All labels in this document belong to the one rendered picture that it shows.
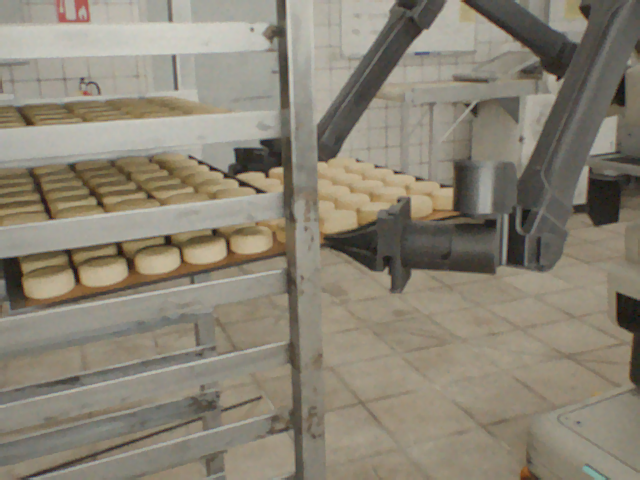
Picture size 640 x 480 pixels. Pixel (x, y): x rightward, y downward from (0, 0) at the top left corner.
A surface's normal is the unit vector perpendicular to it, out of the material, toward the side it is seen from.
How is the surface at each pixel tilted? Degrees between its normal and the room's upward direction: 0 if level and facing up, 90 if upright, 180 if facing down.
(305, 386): 90
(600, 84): 81
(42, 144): 90
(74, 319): 90
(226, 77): 90
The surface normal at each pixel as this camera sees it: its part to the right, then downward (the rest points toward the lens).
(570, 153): 0.48, 0.07
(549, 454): -0.90, 0.15
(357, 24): 0.36, 0.25
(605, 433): -0.04, -0.96
